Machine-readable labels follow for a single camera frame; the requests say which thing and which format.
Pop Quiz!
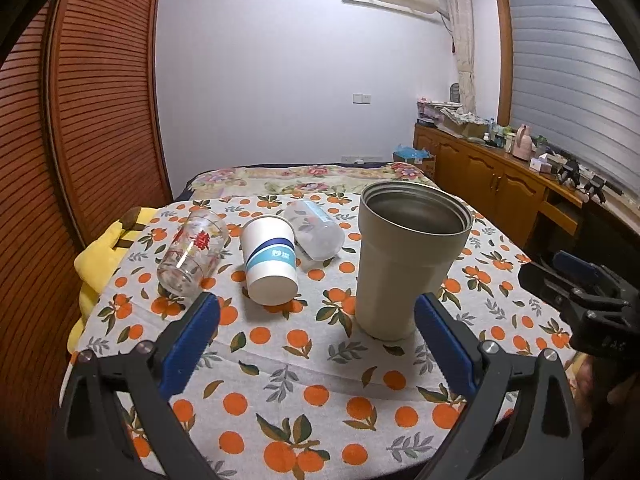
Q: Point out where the cream patterned curtain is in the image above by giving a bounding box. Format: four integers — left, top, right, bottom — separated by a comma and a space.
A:
442, 0, 479, 115

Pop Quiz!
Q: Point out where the black clamp tool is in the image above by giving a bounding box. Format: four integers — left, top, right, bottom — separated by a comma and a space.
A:
556, 157, 610, 205

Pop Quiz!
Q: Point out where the stack of pink boxes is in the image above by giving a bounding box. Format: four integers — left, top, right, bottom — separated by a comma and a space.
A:
415, 98, 447, 129

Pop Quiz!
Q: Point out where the cardboard box with papers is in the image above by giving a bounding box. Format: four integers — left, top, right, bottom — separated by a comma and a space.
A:
440, 104, 490, 140

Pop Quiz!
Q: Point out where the clear glass cup red print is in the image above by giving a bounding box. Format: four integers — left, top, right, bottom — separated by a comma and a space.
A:
156, 208, 230, 297

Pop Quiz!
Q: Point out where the white paper cup blue stripe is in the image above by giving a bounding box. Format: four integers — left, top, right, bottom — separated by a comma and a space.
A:
240, 215, 300, 306

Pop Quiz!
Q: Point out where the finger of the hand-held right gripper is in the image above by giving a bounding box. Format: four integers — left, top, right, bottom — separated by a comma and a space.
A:
552, 251, 637, 306
517, 259, 593, 317

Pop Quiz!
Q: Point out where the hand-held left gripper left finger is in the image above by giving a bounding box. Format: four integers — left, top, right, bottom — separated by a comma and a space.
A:
47, 291, 222, 480

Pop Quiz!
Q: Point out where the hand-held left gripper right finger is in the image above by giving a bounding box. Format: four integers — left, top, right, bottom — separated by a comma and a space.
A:
414, 292, 587, 480

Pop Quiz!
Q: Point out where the floral bed blanket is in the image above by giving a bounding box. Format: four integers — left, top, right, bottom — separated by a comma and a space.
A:
184, 162, 442, 202

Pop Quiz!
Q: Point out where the brown louvered wardrobe door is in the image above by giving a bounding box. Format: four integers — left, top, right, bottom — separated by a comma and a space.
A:
0, 0, 85, 480
47, 0, 174, 250

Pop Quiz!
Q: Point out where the yellow plush toy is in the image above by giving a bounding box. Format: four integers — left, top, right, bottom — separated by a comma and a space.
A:
67, 205, 162, 357

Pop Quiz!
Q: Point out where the box with blue bag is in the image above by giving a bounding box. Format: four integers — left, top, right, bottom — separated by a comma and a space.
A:
392, 143, 437, 179

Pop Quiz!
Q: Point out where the frosted plastic cup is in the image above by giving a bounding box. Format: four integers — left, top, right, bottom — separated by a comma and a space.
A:
283, 199, 346, 262

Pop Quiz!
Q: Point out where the orange fruit print tablecloth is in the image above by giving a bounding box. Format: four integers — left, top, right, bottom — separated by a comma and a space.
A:
60, 192, 587, 480

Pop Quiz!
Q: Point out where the grey window blind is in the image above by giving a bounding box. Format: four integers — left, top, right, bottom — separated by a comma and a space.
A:
504, 0, 640, 198

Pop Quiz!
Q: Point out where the pink thermos jug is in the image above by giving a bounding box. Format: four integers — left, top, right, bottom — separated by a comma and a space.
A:
514, 123, 533, 162

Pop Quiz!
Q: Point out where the beige steel tumbler cup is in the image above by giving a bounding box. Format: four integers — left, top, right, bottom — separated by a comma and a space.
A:
355, 181, 474, 342

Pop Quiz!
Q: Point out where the wooden window frame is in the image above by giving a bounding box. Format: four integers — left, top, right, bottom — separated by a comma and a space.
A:
492, 0, 517, 128

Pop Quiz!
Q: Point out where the long wooden cabinet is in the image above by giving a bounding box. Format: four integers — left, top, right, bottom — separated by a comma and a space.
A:
413, 124, 603, 252

